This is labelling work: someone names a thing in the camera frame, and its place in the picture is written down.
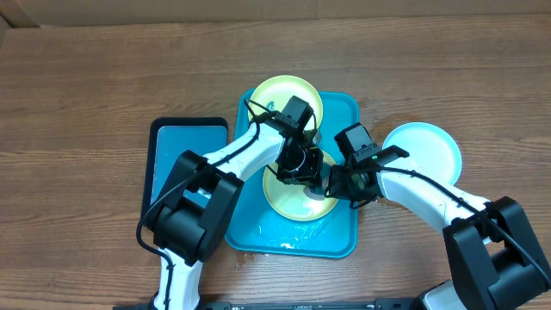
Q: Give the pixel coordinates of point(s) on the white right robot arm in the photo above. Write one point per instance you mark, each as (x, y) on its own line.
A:
(495, 259)

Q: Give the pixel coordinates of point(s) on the turquoise plastic tray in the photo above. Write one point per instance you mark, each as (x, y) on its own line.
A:
(256, 226)

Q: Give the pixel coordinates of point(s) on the black bottom rail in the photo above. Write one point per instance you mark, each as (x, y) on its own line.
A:
(378, 304)

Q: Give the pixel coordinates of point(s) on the yellow plate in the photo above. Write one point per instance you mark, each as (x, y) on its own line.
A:
(275, 92)
(299, 202)

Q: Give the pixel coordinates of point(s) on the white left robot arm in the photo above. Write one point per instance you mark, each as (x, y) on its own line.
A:
(193, 209)

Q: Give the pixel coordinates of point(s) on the white plate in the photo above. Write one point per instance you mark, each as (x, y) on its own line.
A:
(435, 150)

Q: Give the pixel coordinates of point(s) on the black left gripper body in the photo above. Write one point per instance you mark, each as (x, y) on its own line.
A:
(305, 168)

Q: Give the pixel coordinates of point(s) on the orange green scrub sponge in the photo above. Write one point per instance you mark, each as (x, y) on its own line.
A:
(311, 188)

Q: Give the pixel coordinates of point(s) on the black water tray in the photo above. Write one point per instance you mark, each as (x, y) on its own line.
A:
(169, 137)

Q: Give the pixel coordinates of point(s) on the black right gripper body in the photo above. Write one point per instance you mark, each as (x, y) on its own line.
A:
(347, 187)

